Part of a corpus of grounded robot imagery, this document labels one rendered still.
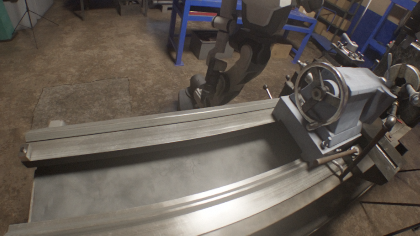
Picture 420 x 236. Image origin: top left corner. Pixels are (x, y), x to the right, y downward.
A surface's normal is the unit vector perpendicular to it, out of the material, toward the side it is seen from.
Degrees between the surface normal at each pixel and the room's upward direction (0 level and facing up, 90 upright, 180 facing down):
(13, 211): 0
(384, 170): 0
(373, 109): 78
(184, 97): 0
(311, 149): 90
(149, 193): 21
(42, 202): 14
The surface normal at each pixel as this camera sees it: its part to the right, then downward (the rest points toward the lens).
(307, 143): -0.92, 0.11
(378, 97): -0.37, 0.42
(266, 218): 0.18, -0.70
